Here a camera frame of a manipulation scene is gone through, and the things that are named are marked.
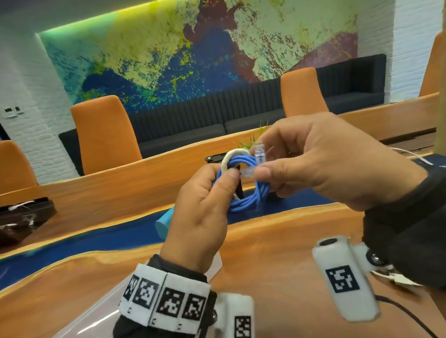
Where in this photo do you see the long white charging cable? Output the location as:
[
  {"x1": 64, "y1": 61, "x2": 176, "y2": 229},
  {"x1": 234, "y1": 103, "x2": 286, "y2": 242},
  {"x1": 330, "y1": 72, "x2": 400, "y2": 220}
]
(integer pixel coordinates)
[{"x1": 390, "y1": 141, "x2": 446, "y2": 179}]

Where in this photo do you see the green potted plant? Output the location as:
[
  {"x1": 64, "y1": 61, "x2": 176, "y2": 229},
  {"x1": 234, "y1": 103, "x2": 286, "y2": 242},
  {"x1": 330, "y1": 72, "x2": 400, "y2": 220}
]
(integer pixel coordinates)
[{"x1": 233, "y1": 119, "x2": 274, "y2": 152}]

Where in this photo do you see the orange chair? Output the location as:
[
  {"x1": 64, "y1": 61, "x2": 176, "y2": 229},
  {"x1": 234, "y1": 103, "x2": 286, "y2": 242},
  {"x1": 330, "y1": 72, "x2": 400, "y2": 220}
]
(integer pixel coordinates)
[
  {"x1": 411, "y1": 31, "x2": 446, "y2": 98},
  {"x1": 69, "y1": 91, "x2": 145, "y2": 177},
  {"x1": 277, "y1": 65, "x2": 330, "y2": 119},
  {"x1": 0, "y1": 136, "x2": 40, "y2": 197}
]

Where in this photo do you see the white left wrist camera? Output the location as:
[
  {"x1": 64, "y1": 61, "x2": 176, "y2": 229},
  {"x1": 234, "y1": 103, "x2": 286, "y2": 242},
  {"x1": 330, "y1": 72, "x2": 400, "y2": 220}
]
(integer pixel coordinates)
[{"x1": 206, "y1": 289, "x2": 259, "y2": 338}]

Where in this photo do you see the black right camera cord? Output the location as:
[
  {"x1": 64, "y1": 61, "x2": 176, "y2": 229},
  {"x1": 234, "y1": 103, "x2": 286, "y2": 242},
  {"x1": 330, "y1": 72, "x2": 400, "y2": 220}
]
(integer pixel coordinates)
[{"x1": 374, "y1": 288, "x2": 441, "y2": 338}]

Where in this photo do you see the black travel mug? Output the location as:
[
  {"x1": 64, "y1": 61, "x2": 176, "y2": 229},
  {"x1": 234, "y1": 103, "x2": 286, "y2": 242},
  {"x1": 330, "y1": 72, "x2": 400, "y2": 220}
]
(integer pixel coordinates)
[{"x1": 204, "y1": 150, "x2": 248, "y2": 204}]

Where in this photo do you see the black sofa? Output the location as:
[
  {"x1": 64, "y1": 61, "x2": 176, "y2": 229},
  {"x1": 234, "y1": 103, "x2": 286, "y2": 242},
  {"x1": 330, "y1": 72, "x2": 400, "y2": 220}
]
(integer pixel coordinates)
[{"x1": 53, "y1": 52, "x2": 397, "y2": 178}]

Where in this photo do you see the person's right hand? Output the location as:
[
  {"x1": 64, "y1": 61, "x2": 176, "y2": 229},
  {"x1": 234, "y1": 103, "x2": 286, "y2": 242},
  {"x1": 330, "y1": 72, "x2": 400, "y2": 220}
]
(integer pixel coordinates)
[{"x1": 246, "y1": 101, "x2": 433, "y2": 225}]

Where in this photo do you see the blue network cable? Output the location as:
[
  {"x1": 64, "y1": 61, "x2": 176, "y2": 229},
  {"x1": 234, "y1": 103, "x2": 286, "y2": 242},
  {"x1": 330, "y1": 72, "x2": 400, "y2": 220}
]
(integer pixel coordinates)
[{"x1": 208, "y1": 140, "x2": 275, "y2": 217}]

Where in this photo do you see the teal cylindrical speaker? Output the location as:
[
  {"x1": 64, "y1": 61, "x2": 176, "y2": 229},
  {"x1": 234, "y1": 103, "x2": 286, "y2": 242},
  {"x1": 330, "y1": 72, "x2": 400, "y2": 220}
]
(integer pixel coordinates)
[{"x1": 153, "y1": 206, "x2": 180, "y2": 245}]

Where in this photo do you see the colourful abstract wall painting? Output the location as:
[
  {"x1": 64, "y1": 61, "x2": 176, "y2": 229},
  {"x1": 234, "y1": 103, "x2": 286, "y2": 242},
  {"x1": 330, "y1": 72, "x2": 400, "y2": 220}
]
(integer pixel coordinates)
[{"x1": 34, "y1": 0, "x2": 374, "y2": 124}]

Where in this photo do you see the wooden table with blue inlay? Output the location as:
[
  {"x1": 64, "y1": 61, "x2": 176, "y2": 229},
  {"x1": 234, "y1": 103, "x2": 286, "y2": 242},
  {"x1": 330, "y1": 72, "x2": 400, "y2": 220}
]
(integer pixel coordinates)
[{"x1": 0, "y1": 91, "x2": 446, "y2": 338}]

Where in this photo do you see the person's left hand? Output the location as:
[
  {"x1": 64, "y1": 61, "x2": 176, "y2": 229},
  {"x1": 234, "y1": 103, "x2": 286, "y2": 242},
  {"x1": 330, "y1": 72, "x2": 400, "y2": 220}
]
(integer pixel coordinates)
[{"x1": 149, "y1": 160, "x2": 254, "y2": 280}]

